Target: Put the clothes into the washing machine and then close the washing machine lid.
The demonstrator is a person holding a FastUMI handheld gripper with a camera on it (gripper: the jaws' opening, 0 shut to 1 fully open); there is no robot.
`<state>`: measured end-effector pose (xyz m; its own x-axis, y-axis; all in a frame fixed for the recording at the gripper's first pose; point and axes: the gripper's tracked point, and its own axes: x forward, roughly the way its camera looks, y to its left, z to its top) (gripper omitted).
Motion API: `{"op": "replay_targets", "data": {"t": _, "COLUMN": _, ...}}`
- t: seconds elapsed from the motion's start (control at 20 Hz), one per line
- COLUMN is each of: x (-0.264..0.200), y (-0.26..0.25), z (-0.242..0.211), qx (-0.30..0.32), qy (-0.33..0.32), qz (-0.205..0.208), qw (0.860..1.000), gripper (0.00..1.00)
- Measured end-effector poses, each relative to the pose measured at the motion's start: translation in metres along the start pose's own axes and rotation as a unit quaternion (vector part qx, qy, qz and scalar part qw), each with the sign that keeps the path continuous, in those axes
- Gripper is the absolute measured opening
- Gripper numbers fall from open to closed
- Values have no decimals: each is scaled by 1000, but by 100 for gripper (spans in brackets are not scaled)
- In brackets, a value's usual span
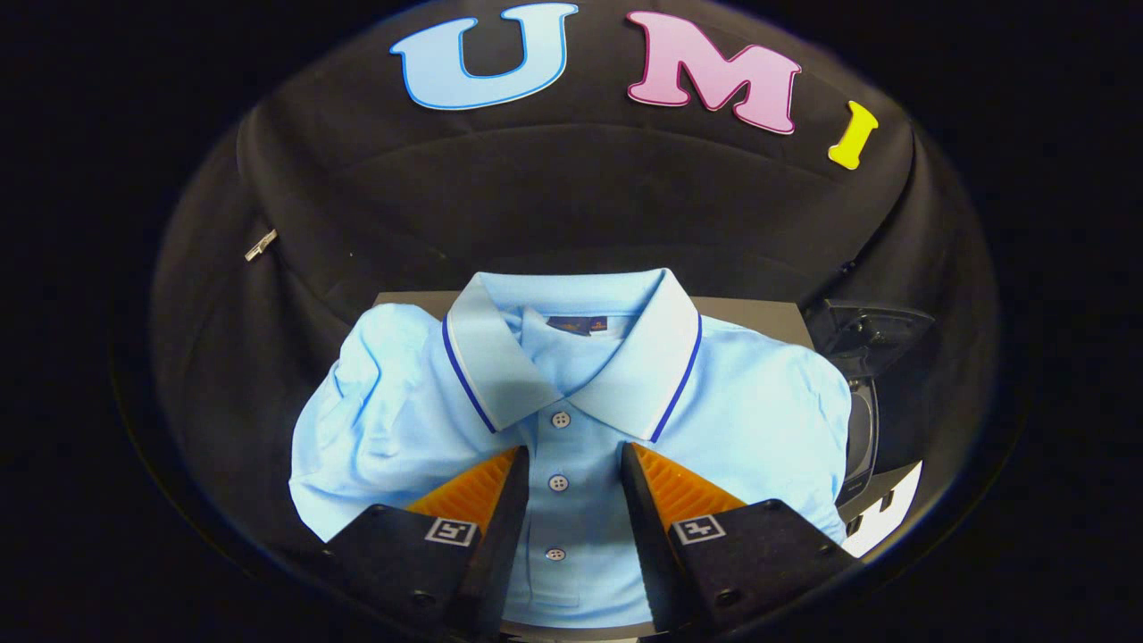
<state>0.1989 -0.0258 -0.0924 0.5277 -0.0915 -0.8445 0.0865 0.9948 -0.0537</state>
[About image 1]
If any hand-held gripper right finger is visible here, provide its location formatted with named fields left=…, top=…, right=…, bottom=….
left=622, top=444, right=860, bottom=640

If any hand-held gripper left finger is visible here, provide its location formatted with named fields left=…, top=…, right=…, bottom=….
left=320, top=447, right=531, bottom=640

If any light blue polo shirt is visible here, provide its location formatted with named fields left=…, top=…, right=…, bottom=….
left=288, top=268, right=854, bottom=630

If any grey washing machine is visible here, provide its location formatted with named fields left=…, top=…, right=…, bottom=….
left=838, top=375, right=887, bottom=512

